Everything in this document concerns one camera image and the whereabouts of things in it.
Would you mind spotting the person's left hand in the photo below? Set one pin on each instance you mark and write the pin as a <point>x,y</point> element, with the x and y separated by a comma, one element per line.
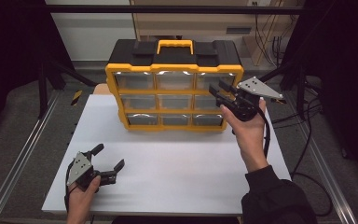
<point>80,200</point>

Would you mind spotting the black curtain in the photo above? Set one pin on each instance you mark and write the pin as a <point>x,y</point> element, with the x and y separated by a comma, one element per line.
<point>9,46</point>
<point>348,77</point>

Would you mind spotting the yellow black organizer case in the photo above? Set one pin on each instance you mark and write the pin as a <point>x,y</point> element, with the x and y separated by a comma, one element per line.
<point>174,56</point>

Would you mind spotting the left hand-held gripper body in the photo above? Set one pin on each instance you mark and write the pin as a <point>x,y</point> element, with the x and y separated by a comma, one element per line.
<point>80,166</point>

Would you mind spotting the grid of clear plastic bins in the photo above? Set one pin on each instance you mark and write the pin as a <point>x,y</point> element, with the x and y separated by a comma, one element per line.
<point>174,81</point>

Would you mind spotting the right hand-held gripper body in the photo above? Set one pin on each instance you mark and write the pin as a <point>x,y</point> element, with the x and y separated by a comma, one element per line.
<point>245,105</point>

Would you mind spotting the aluminium floor rail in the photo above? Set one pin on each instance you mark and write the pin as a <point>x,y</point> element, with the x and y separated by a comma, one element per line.
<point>21,155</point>
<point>318,158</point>

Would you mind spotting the clear organizer drawer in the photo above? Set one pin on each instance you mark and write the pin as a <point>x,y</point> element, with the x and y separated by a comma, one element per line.
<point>203,80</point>

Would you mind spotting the black metal stand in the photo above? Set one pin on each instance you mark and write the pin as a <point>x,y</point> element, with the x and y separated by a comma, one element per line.
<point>42,90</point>
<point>300,90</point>

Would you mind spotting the wooden table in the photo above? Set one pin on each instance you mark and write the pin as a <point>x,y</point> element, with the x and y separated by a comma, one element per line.
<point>101,90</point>

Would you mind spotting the person's right hand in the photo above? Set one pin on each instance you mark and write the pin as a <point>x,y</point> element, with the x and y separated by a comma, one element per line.
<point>250,137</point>

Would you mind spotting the black horizontal bar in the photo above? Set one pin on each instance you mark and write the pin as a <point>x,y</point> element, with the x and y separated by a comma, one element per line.
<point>167,9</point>

